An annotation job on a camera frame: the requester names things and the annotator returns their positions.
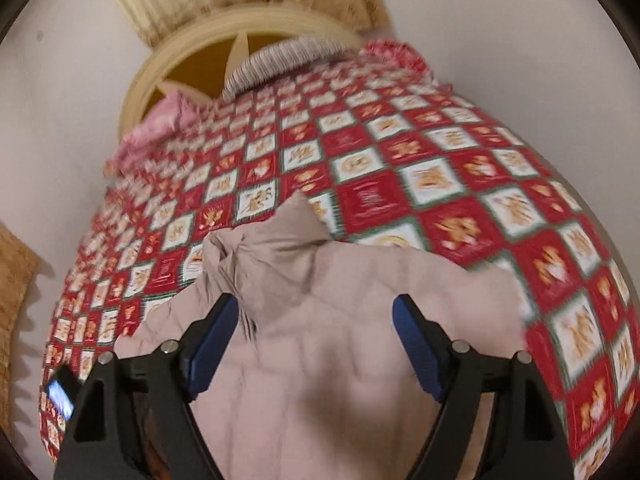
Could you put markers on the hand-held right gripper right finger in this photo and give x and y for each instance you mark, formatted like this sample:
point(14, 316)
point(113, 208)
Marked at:
point(415, 346)

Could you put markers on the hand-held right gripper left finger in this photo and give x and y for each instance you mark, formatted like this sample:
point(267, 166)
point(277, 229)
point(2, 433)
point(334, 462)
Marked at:
point(215, 341)

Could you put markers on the beige puffer jacket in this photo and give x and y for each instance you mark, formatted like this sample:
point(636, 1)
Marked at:
point(325, 335)

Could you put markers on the tan patterned cloth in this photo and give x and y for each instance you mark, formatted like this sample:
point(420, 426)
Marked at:
point(15, 285)

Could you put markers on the red checkered printed blanket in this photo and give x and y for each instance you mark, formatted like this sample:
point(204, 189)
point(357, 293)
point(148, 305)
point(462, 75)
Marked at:
point(450, 185)

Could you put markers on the pink pillow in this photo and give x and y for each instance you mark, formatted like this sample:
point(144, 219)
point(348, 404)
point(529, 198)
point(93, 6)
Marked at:
point(150, 130)

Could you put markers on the cream wooden headboard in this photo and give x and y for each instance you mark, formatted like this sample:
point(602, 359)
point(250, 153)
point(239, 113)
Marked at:
point(150, 77)

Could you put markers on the striped pillow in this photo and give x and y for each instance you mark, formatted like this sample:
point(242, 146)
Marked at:
point(280, 57)

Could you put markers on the red patterned pillow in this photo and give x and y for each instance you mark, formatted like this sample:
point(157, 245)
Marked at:
point(395, 52)

